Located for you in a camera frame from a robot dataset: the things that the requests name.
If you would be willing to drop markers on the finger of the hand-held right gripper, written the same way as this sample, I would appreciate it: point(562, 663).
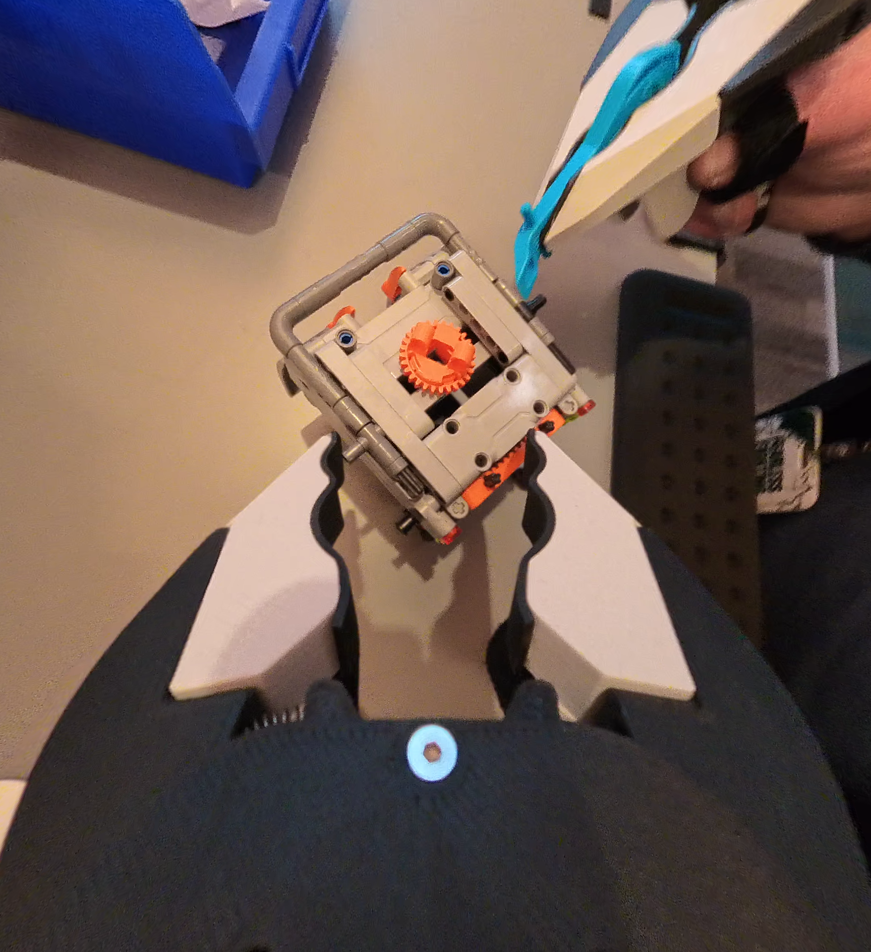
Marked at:
point(644, 149)
point(621, 33)

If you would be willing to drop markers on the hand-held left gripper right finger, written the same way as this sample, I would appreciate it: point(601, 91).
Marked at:
point(599, 595)

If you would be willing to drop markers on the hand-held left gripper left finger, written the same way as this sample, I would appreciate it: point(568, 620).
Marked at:
point(257, 595)

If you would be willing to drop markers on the teal brick separator tool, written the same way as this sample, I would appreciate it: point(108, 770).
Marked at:
point(537, 246)

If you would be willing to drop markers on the grey toy brick model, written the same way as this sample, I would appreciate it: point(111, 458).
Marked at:
point(480, 432)

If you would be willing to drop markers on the person's right hand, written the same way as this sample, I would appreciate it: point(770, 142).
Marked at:
point(867, 149)

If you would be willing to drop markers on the small black table clip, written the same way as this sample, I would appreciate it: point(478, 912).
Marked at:
point(598, 8)

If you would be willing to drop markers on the person's blue trousers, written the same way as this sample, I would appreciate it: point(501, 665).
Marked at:
point(852, 625)

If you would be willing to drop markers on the clear plastic bags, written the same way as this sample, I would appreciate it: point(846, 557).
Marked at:
point(227, 11)

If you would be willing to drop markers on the blue plastic bin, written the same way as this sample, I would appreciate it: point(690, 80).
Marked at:
point(108, 89)

